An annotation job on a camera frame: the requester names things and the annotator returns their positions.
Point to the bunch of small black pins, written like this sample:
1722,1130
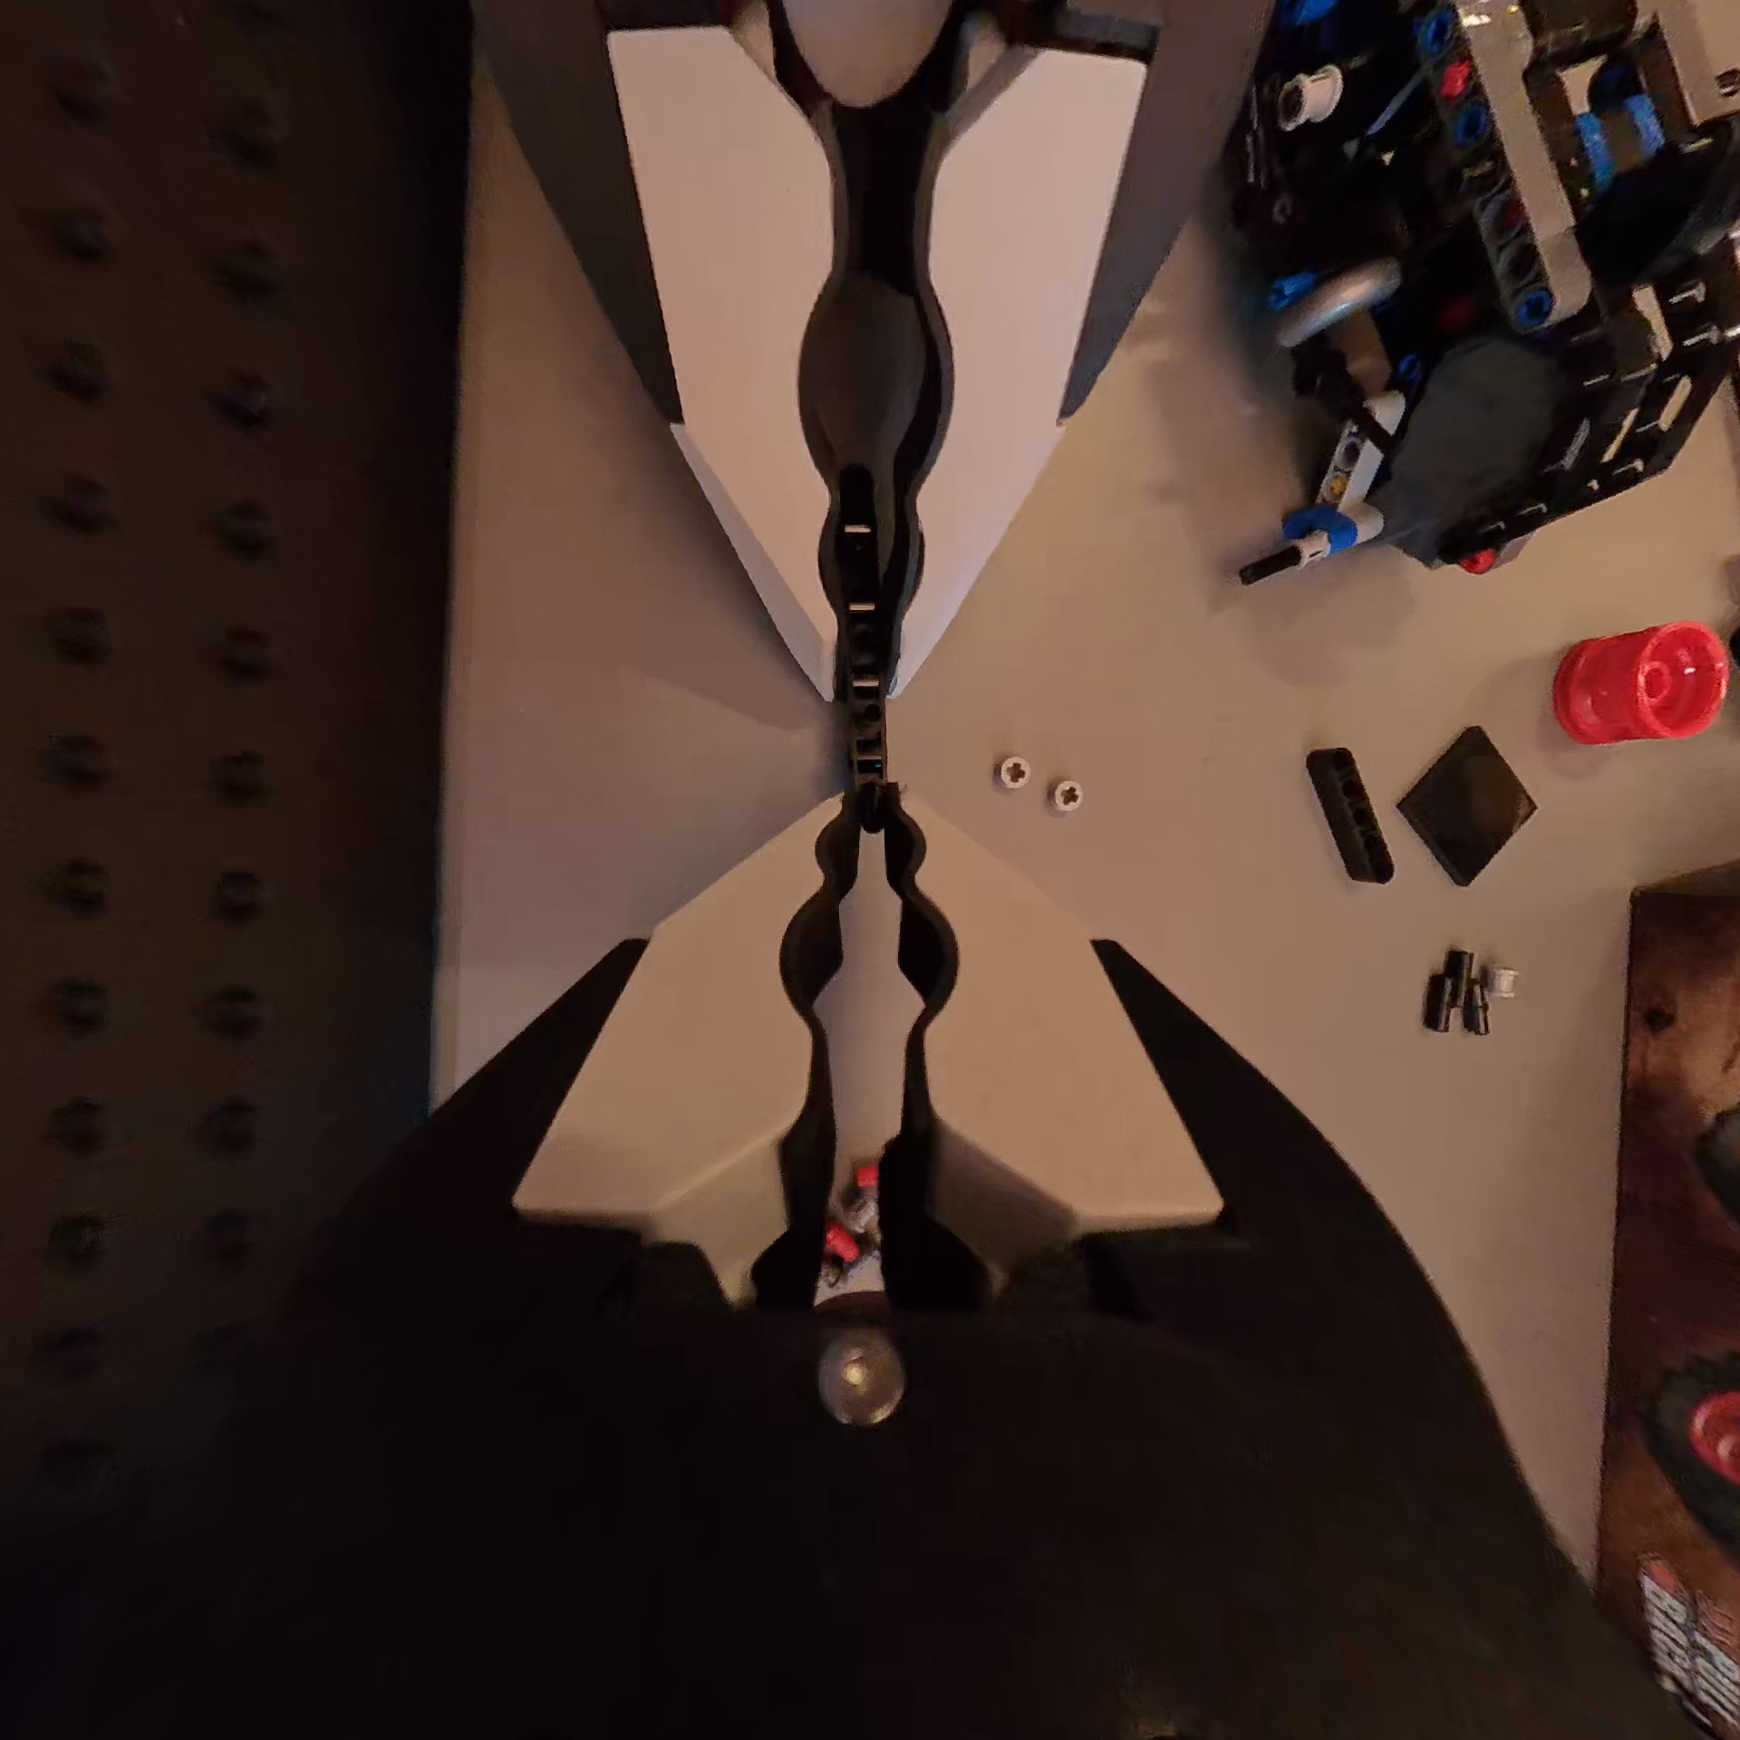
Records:
1453,989

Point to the long black brick beam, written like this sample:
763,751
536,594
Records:
867,680

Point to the black perforated panel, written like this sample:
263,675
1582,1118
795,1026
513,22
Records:
204,680

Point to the red toy wheel hub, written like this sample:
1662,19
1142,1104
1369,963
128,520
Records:
1636,682

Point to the black smooth square tile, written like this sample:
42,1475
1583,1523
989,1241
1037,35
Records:
1465,804

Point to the dark printed toy box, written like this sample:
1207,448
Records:
1685,1225

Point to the toy brick truck model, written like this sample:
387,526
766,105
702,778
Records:
1497,272

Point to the grey desk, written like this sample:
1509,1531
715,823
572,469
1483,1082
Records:
1155,613

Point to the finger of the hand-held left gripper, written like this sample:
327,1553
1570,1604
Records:
720,272
1033,272

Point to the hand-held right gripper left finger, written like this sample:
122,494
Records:
664,1089

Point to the short black brick beam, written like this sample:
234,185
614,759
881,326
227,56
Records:
1349,813

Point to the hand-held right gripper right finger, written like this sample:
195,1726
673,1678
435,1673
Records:
1060,1089

